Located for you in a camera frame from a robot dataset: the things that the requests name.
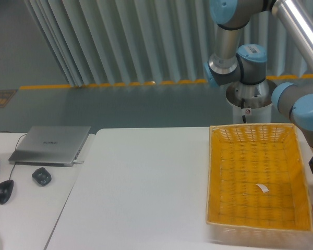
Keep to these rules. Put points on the small black gadget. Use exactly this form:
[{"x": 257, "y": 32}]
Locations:
[{"x": 42, "y": 176}]

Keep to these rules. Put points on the yellow wicker basket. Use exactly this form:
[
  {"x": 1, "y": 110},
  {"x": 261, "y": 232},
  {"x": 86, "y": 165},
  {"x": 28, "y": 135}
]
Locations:
[{"x": 241, "y": 155}]

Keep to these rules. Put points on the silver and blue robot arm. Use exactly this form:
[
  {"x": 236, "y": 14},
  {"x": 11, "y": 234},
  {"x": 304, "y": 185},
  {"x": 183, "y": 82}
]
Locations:
[{"x": 245, "y": 65}]

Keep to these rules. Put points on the black computer mouse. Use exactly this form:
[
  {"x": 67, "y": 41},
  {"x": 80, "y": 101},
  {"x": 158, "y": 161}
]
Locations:
[{"x": 6, "y": 189}]

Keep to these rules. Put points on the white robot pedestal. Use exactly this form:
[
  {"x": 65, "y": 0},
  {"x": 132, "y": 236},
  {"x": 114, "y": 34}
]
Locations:
[{"x": 252, "y": 115}]

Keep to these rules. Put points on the silver closed laptop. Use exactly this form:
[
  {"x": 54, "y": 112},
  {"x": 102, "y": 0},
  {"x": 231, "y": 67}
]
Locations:
[{"x": 50, "y": 146}]

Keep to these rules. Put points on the white paper label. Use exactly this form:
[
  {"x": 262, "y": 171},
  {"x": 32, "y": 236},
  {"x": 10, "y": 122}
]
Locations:
[{"x": 263, "y": 188}]

